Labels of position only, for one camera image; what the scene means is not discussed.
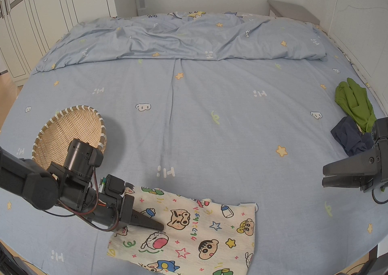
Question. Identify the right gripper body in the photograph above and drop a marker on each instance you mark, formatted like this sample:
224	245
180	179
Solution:
382	164

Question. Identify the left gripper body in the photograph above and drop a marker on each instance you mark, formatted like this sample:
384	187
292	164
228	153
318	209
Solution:
112	213

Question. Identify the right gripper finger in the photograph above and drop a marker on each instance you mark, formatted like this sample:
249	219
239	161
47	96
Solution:
354	166
342	182

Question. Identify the cream printed pyjama top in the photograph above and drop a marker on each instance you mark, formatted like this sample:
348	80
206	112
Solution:
197	231

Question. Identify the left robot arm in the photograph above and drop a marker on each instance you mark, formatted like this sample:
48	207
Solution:
30	179

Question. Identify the dark blue garment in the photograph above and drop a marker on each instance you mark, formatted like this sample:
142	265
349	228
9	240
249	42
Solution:
348	137

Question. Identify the round woven basket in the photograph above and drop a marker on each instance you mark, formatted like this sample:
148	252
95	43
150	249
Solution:
66	134

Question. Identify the bed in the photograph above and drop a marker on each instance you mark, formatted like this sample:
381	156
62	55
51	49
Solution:
212	116

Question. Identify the green shorts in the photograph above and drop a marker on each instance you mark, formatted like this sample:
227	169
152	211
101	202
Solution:
354	101

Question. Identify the grey bedside table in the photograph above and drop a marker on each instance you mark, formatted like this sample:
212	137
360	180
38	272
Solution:
291	10

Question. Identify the pale blue quilt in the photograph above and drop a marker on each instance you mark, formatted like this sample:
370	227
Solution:
182	40

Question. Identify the white wardrobe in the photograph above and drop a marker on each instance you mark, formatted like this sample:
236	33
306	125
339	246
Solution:
45	10

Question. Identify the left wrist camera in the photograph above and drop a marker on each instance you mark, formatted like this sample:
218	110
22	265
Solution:
115	186

